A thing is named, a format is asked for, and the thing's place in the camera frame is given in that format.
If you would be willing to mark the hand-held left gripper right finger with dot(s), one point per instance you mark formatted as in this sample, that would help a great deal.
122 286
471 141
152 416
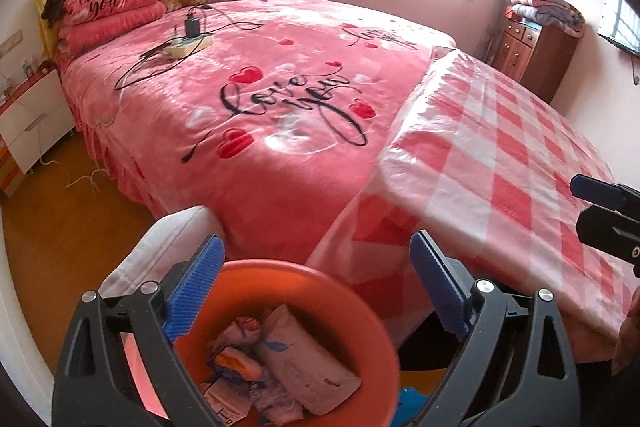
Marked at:
440 284

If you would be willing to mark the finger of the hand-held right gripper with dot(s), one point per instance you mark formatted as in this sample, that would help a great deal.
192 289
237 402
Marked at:
600 192
610 232

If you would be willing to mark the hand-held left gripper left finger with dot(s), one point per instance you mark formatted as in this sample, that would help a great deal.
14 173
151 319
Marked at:
195 287

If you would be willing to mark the orange white packet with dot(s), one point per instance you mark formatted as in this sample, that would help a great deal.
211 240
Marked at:
235 357

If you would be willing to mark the orange plastic bucket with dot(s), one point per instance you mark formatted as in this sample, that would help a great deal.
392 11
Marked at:
350 317

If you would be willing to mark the small white carton packet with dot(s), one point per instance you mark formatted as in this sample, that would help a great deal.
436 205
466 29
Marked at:
222 399

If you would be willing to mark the white blue tube packet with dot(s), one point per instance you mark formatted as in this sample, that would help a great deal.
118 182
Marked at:
272 399

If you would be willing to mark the packets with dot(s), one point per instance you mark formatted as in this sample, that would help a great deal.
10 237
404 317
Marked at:
310 367

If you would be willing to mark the person's right hand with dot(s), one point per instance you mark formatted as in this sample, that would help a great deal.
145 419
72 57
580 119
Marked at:
629 347

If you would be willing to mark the red checkered plastic tablecloth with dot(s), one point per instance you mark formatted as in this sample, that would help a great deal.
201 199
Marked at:
500 147

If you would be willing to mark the blue plastic object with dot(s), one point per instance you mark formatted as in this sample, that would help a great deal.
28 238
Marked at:
410 404

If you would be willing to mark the brown wooden cabinet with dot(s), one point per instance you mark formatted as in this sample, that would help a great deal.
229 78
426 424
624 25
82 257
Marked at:
540 57

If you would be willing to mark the folded pink grey blanket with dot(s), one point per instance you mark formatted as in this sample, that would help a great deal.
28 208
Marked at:
545 9

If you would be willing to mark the white nightstand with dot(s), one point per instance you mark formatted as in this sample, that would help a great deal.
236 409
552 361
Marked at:
35 127

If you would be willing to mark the white power strip with charger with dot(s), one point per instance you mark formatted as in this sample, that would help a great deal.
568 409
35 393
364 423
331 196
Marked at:
150 56

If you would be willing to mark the pink printed bed blanket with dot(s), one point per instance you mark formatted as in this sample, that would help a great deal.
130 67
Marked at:
250 57

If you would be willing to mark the black charger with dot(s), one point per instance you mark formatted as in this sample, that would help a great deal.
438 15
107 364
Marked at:
192 27

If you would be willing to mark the plain pink folded blanket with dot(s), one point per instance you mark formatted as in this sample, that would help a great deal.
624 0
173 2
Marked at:
115 27

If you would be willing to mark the wall-mounted television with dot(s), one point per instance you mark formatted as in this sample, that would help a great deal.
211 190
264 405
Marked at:
625 17

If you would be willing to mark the white wall switch panel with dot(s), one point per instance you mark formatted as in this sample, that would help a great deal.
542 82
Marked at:
10 43

